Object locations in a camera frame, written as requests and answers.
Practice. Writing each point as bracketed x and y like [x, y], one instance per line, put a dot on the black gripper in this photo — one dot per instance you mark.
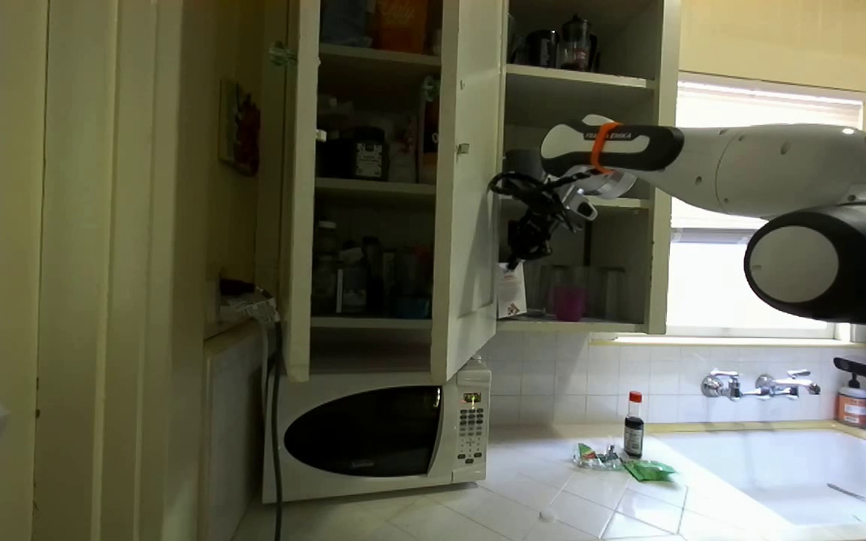
[527, 238]

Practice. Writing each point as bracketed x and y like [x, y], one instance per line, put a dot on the white Quik Tea box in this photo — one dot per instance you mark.
[513, 294]

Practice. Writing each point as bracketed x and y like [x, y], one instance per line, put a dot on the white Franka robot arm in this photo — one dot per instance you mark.
[782, 181]

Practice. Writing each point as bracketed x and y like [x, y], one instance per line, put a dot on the cream cupboard door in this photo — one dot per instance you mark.
[301, 199]
[466, 199]

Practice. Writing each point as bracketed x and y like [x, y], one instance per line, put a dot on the tall narrow food box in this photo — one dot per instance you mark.
[429, 131]

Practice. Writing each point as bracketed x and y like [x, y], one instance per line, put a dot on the orange food box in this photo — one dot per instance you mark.
[403, 21]

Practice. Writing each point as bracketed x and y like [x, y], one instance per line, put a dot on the clear drinking glass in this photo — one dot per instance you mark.
[607, 294]

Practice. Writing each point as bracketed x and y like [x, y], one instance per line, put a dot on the white labelled jar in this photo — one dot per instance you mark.
[371, 158]

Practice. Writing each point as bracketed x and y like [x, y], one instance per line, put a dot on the dark pantry jar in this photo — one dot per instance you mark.
[326, 281]
[351, 285]

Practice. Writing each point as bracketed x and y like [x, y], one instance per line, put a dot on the dark glass jar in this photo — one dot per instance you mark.
[580, 47]

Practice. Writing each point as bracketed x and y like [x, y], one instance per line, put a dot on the bright kitchen window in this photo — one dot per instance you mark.
[722, 289]

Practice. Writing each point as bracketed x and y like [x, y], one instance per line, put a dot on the dark storage jar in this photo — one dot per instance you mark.
[333, 151]

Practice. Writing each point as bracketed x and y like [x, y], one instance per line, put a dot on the soy sauce bottle red cap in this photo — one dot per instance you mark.
[634, 431]

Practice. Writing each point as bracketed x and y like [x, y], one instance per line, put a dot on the clear packet green candies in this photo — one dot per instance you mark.
[599, 454]

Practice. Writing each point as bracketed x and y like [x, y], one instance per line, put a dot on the white microwave oven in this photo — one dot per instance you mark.
[373, 438]

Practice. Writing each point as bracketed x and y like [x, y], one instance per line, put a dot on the green snack packet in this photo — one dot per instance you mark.
[647, 470]

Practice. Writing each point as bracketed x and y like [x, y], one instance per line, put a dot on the blue food package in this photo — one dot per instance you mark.
[346, 20]

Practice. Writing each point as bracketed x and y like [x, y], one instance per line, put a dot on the orange soap bottle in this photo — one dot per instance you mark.
[853, 408]

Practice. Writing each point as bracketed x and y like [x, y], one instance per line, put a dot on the white sink basin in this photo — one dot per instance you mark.
[804, 483]

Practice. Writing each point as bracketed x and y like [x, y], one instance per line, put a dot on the cream wall cupboard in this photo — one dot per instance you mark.
[663, 281]

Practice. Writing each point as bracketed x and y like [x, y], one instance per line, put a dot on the chrome wall tap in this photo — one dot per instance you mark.
[782, 383]
[722, 383]

